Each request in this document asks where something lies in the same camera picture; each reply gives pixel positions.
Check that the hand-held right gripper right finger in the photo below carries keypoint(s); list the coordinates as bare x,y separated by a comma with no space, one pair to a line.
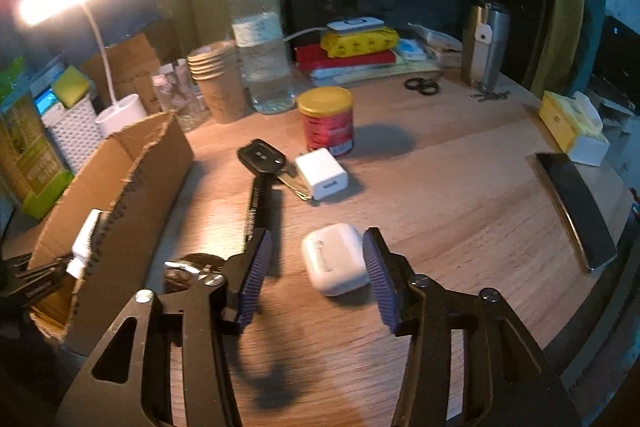
377,279

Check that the white flat charging device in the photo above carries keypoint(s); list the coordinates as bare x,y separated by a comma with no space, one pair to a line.
355,25

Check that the green printed box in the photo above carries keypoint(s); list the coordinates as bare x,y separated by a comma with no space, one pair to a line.
25,157

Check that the white power adapter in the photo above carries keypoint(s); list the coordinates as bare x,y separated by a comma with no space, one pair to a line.
85,244

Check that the black car key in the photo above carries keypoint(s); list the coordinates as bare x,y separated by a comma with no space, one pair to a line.
260,155

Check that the red book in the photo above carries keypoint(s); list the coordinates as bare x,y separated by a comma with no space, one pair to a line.
310,56

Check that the white earbuds case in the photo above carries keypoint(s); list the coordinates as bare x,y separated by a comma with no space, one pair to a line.
332,259

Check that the steel tumbler with tag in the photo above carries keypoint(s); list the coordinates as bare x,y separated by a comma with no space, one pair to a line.
487,47

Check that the pile of papers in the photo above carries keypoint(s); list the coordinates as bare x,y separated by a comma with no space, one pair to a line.
370,71

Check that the black smartphone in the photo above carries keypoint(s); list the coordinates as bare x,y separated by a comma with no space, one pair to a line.
575,212

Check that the yellow and white tissue box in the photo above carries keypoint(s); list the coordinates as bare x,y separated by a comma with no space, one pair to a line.
575,122

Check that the blue and white packet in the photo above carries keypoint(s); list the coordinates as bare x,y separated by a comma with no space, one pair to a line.
410,49

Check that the white charger cube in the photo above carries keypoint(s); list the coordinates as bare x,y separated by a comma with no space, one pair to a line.
320,172

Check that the red can with yellow lid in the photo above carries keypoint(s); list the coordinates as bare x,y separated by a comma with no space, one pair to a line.
327,122

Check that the brown cardboard cartons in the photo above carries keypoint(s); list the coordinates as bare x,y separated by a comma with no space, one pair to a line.
130,67

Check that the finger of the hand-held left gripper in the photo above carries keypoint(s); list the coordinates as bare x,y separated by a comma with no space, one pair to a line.
40,266
42,292

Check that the torn cardboard box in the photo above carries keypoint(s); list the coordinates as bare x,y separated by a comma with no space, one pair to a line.
150,167

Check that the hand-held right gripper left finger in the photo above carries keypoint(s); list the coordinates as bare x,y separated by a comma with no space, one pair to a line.
252,279

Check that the white woven basket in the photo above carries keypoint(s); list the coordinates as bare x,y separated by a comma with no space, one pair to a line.
75,134

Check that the clear bottle with stickers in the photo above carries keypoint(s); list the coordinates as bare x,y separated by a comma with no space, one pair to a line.
177,97

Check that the blue and white box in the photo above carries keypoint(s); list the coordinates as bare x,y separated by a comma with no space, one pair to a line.
47,94

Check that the yellow green sponge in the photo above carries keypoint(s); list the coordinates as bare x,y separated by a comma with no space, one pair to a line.
72,86

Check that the small metal keys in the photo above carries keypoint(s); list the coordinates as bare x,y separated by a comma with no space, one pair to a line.
490,95

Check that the white carton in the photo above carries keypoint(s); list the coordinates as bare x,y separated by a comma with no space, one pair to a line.
435,38

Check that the white desk lamp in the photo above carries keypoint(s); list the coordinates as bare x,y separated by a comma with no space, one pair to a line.
120,114

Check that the clear plastic water bottle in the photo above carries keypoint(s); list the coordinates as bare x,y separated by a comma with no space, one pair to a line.
260,57

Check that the stack of brown paper cups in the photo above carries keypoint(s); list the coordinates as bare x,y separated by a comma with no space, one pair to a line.
222,87

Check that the black scissors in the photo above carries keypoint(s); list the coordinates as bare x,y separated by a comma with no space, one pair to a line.
422,86

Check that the yellow wet wipes pack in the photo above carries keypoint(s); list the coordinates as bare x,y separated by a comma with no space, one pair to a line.
357,42

